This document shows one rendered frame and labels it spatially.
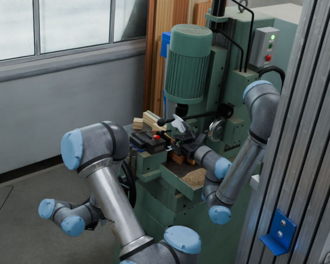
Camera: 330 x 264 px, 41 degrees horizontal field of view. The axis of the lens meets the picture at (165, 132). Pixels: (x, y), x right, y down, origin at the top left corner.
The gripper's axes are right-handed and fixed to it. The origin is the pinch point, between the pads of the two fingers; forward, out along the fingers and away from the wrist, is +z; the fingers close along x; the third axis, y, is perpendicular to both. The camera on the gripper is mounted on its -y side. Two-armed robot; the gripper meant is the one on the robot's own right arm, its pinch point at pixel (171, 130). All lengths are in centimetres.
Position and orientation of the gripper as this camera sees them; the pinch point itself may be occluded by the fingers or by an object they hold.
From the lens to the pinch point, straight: 186.5
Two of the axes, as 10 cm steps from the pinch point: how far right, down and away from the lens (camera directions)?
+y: -7.7, 1.8, -6.1
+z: -6.2, -4.4, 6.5
